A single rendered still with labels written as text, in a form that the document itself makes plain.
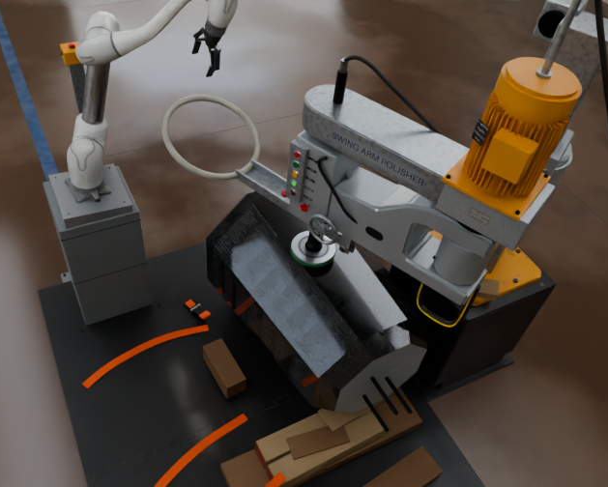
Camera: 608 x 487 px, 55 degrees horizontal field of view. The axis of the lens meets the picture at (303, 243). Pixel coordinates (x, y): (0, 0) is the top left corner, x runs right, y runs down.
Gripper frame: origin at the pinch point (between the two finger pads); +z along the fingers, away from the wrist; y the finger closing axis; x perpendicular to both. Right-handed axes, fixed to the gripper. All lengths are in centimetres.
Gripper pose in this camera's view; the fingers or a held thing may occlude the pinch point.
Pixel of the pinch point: (202, 63)
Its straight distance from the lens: 280.7
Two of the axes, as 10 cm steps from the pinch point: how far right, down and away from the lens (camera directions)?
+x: 7.6, -3.3, 5.6
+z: -4.0, 4.4, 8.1
